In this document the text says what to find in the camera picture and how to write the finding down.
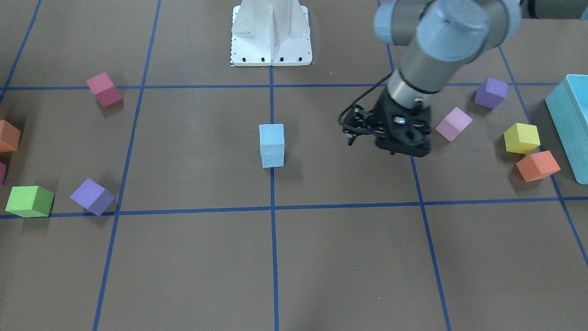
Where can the light blue plastic bin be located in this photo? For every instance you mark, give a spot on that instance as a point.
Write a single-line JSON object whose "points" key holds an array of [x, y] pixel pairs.
{"points": [[568, 106]]}

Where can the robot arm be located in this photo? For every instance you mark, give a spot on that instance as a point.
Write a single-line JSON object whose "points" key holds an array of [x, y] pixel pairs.
{"points": [[441, 36]]}

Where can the dark pink foam cube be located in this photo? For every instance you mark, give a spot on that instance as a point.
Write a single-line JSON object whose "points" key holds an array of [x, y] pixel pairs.
{"points": [[104, 90]]}

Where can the orange foam cube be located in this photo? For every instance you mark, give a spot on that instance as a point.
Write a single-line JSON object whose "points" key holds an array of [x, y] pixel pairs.
{"points": [[9, 137], [537, 166]]}

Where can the purple foam cube far side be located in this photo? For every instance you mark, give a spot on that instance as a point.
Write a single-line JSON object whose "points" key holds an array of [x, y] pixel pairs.
{"points": [[93, 197]]}

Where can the light blue foam cube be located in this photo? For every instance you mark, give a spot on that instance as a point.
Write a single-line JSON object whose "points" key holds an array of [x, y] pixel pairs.
{"points": [[271, 139], [272, 161]]}

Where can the orange foam cube far side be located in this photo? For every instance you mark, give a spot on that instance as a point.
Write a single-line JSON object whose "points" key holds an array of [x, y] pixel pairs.
{"points": [[9, 137]]}

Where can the yellow foam cube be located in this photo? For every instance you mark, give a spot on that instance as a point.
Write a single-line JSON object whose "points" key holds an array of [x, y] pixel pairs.
{"points": [[521, 138]]}

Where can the light pink foam cube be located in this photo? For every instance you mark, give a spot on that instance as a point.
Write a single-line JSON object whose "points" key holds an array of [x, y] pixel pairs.
{"points": [[453, 124]]}

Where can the white camera stand base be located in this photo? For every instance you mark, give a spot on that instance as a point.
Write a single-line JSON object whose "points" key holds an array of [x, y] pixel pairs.
{"points": [[270, 33]]}

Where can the magenta foam cube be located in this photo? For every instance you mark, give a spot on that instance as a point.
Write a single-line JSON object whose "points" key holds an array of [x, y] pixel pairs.
{"points": [[3, 170]]}

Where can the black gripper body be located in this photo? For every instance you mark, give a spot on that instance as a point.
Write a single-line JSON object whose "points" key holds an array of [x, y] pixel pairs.
{"points": [[380, 114]]}

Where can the purple foam cube near bin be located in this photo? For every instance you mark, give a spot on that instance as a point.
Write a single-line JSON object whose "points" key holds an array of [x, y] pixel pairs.
{"points": [[491, 93]]}

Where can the green foam cube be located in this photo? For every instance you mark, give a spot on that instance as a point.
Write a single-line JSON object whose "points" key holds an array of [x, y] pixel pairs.
{"points": [[30, 201]]}

